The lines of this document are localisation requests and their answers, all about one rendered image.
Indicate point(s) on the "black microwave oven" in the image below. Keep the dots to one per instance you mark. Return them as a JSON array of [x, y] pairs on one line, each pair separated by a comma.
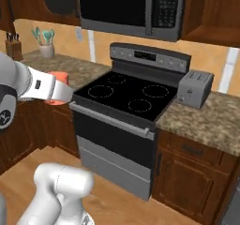
[[125, 7]]

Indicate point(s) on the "brown drawer front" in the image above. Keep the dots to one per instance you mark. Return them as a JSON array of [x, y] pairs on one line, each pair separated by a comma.
[[200, 150]]

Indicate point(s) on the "brown wall cabinet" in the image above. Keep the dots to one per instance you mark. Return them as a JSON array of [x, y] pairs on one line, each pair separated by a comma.
[[215, 13], [37, 0]]

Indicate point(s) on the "teal kitchen utensil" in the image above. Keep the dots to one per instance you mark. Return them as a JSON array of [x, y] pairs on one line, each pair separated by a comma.
[[48, 35], [37, 35]]

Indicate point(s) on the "white utensil pot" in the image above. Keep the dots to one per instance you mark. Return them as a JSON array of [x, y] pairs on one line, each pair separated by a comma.
[[47, 51]]

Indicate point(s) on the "black oven door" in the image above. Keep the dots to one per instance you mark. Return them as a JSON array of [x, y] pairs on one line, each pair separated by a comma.
[[115, 138]]

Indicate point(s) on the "orange red object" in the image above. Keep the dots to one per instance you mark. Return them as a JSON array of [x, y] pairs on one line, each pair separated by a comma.
[[60, 77]]

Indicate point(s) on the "grey oven drawer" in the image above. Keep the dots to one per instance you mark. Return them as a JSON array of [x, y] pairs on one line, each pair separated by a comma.
[[118, 169]]

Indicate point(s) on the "brown knife block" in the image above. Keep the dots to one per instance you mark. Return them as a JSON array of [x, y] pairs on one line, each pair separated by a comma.
[[14, 49]]

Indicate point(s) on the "black and grey stove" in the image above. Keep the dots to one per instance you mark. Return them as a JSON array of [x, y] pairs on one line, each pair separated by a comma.
[[125, 94]]

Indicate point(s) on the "white wall outlet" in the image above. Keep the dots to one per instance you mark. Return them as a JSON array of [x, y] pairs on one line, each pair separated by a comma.
[[78, 34]]

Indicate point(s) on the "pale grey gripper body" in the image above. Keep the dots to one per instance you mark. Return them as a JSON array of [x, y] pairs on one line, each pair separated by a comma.
[[63, 93]]

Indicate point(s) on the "brown cabinet door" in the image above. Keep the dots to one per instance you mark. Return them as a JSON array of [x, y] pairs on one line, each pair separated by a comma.
[[64, 130], [187, 188], [25, 141]]

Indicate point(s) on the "grey toaster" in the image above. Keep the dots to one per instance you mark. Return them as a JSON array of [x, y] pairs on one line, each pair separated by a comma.
[[193, 89]]

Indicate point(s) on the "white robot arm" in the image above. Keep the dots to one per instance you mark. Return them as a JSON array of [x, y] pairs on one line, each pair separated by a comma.
[[59, 185]]

